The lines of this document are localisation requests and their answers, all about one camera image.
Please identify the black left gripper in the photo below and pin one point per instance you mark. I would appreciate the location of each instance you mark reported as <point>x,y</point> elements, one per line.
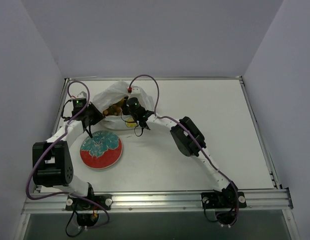
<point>93,115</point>

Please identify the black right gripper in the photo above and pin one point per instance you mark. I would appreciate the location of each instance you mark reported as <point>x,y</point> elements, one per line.
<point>127,107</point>

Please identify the fake longan bunch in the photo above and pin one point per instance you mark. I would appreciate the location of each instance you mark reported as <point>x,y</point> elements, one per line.
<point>114,109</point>

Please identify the white plastic bag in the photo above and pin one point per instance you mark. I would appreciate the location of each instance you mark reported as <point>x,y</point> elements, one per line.
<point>114,94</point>

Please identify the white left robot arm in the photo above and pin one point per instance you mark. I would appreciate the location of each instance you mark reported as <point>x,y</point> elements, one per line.
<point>52,164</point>

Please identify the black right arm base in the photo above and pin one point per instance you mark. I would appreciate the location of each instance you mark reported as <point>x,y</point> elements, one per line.
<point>222,207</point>

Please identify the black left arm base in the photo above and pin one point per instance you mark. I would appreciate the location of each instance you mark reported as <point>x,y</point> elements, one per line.
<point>90,211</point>

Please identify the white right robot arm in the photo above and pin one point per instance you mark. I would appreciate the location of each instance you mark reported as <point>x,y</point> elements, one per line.
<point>189,140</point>

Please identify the red and teal plate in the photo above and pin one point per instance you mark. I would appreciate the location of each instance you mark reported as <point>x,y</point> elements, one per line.
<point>102,150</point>

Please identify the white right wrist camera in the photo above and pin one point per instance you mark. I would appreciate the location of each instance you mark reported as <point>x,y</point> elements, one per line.
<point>134,92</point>

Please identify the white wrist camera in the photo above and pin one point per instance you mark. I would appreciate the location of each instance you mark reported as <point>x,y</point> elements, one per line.
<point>82,94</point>
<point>134,92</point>

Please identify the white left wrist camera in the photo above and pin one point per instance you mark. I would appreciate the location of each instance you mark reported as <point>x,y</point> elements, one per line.
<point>82,94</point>

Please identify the aluminium front rail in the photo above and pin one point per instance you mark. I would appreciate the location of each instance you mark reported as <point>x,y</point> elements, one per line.
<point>169,201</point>

